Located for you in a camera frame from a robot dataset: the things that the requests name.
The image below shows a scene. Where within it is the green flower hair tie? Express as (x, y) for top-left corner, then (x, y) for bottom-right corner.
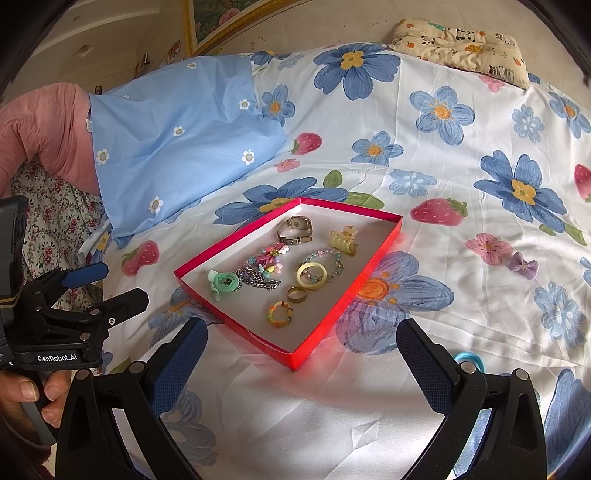
(208, 270), (243, 298)

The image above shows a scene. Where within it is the person's left hand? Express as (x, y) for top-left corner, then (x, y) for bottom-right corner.
(0, 369), (73, 428)

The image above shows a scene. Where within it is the colourful candy bead bracelet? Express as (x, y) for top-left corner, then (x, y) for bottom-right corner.
(242, 251), (284, 284)

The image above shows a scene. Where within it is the panda print pillow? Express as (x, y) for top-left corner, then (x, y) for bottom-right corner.
(387, 18), (530, 90)

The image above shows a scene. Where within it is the purple flower hair clip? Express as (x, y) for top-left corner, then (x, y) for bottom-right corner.
(509, 251), (539, 279)

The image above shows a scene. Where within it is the pink quilt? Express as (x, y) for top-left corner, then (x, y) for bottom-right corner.
(0, 83), (100, 197)

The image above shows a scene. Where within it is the blue daisy pillowcase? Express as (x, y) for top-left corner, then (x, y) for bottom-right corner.
(88, 55), (288, 250)

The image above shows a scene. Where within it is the framed flower picture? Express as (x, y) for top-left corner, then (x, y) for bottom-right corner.
(185, 0), (315, 58)

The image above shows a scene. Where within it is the person's left forearm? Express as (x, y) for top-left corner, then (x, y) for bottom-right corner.
(0, 413), (58, 472)

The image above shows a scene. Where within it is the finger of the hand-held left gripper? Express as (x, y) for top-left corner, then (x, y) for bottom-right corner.
(76, 287), (151, 340)
(46, 261), (110, 297)

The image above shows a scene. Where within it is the blue hair tie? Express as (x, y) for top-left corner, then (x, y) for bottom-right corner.
(453, 350), (485, 374)

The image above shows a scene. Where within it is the floral strawberry bedsheet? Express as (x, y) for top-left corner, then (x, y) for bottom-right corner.
(76, 41), (591, 480)

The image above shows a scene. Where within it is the small-flower print cloth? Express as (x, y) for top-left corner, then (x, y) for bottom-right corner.
(10, 154), (112, 315)

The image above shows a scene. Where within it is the yellow translucent claw clip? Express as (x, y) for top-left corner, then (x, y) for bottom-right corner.
(329, 225), (358, 257)

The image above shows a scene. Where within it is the pale yellow bangle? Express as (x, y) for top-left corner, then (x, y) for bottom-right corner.
(295, 261), (328, 291)

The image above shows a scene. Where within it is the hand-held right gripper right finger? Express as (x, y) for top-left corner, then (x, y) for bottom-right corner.
(396, 318), (548, 480)

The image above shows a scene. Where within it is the multicoloured resin ring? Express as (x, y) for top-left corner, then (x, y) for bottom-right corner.
(267, 300), (294, 329)

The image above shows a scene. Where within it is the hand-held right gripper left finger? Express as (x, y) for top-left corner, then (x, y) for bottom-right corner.
(55, 316), (211, 480)

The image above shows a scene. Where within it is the clear and teal beaded bracelet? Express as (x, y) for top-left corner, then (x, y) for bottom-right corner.
(302, 248), (345, 283)

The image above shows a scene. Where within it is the red shallow box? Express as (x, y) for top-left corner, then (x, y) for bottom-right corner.
(174, 197), (403, 371)

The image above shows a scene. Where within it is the silver chain bracelet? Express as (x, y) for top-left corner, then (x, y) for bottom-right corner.
(235, 263), (282, 292)

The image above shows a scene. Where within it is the wristwatch with grey strap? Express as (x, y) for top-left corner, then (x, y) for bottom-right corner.
(277, 216), (315, 246)

